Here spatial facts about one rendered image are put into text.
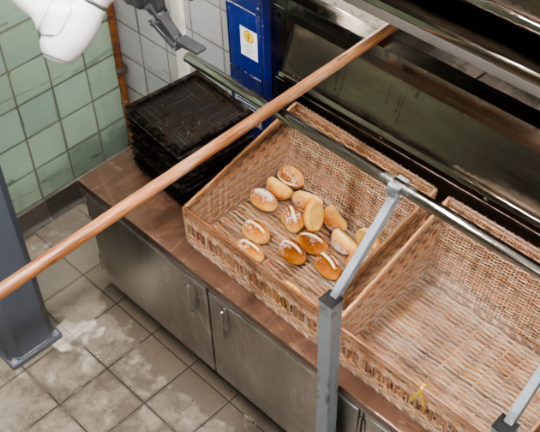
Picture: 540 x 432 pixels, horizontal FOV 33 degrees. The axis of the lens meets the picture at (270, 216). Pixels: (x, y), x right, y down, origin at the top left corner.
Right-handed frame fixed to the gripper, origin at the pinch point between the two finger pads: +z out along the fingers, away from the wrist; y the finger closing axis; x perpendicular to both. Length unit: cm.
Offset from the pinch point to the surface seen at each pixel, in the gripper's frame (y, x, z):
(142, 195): 28.7, 25.3, 7.2
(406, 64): 32, -55, 17
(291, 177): 83, -42, -13
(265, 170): 82, -39, -20
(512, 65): 6, -41, 54
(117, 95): 112, -51, -116
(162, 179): 28.5, 19.2, 6.8
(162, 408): 149, 17, -16
